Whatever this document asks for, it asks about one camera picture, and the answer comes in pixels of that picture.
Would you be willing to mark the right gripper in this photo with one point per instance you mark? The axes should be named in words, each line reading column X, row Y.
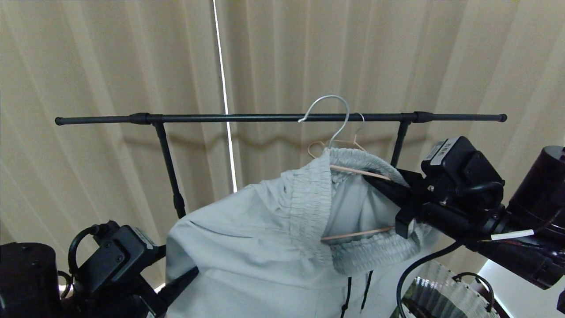
column 450, row 221

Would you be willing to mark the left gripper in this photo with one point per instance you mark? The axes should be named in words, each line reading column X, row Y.
column 123, row 304

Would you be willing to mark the pink clothes hanger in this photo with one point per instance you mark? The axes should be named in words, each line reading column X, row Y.
column 340, row 141
column 357, row 172

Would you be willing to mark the pale grey shorts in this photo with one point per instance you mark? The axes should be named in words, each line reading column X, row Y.
column 247, row 247

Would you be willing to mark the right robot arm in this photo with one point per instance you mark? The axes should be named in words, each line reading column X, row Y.
column 538, row 194

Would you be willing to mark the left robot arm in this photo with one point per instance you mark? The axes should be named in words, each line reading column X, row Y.
column 26, row 278

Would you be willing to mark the white laundry basket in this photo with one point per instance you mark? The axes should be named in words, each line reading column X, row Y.
column 441, row 296

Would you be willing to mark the black clothes rack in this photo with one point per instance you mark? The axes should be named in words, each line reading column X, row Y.
column 265, row 118

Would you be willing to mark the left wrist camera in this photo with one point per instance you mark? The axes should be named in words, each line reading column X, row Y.
column 114, row 256

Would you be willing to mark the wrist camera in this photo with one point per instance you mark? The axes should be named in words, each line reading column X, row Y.
column 114, row 256
column 459, row 168

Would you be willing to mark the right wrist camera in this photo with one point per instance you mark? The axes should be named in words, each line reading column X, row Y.
column 459, row 168

